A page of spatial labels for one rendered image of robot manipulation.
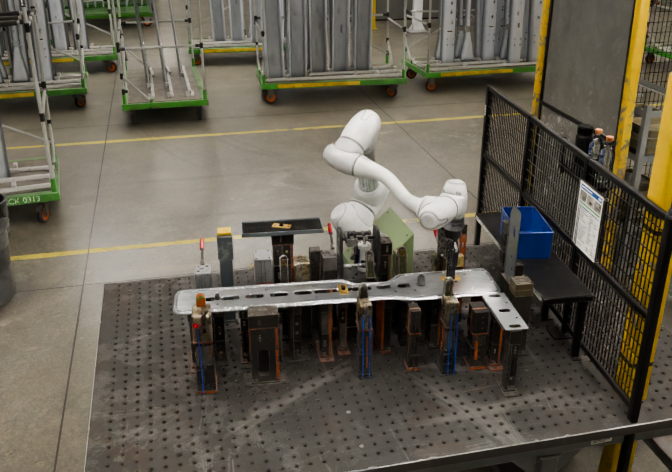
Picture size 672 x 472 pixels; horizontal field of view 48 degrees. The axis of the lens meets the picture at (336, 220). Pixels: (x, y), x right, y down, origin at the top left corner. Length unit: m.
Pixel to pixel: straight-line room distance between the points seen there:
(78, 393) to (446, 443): 2.32
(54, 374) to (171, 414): 1.74
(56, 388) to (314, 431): 2.04
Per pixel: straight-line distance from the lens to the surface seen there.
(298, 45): 9.96
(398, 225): 3.92
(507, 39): 11.26
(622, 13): 5.16
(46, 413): 4.43
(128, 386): 3.27
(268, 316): 3.00
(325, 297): 3.17
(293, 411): 3.03
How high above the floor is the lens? 2.57
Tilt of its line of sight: 24 degrees down
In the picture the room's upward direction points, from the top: straight up
